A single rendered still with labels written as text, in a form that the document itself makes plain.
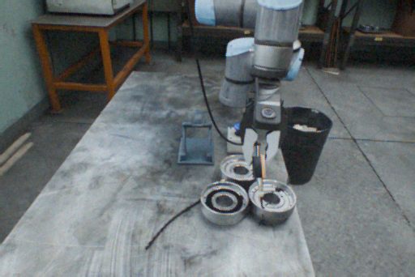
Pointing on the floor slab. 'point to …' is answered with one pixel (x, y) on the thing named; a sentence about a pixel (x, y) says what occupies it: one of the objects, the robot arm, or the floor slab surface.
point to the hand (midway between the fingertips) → (258, 162)
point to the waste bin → (304, 142)
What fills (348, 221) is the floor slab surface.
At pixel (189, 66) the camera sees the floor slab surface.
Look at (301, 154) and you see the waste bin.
